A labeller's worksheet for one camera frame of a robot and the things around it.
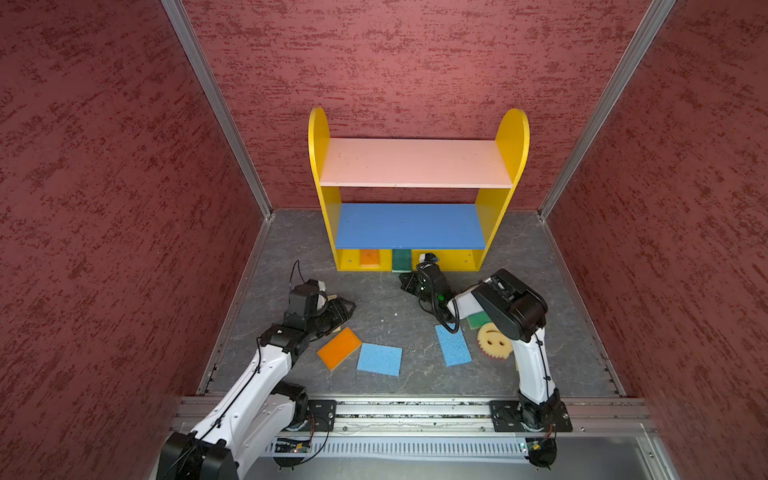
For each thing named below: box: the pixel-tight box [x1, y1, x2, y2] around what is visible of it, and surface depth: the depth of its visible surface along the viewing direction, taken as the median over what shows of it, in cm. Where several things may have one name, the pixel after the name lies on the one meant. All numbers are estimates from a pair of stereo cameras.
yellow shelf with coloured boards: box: [308, 108, 530, 271], surface depth 83 cm
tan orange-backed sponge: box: [359, 249, 380, 268], surface depth 106 cm
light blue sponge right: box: [435, 323, 473, 367], surface depth 87 cm
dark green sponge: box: [392, 249, 412, 273], surface depth 105 cm
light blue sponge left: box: [357, 342, 403, 377], surface depth 85 cm
